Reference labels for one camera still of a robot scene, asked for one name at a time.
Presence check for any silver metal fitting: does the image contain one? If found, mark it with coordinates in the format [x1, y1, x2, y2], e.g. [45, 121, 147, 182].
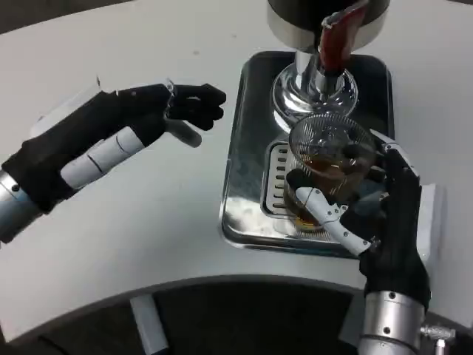
[420, 324, 456, 355]

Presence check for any red tap handle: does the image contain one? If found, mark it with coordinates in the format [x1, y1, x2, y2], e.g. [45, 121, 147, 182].
[316, 0, 371, 72]

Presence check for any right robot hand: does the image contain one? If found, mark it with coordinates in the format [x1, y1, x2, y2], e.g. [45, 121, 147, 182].
[286, 131, 440, 308]

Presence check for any white counter support leg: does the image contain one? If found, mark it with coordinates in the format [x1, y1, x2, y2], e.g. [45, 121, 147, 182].
[129, 295, 170, 353]

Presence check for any steel drip tray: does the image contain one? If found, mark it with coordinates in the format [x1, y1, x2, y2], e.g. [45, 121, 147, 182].
[220, 50, 395, 260]

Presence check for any slotted steel drip grid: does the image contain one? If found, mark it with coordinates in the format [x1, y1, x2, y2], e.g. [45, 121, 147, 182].
[260, 140, 370, 233]

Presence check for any clear ribbed glass cup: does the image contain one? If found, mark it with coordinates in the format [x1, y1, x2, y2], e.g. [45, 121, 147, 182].
[282, 112, 386, 233]

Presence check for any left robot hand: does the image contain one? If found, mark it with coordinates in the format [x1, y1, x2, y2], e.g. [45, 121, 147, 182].
[1, 76, 228, 214]

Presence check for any drink dispenser with chrome base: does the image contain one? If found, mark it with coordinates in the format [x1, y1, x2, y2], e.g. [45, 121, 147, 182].
[265, 0, 393, 131]

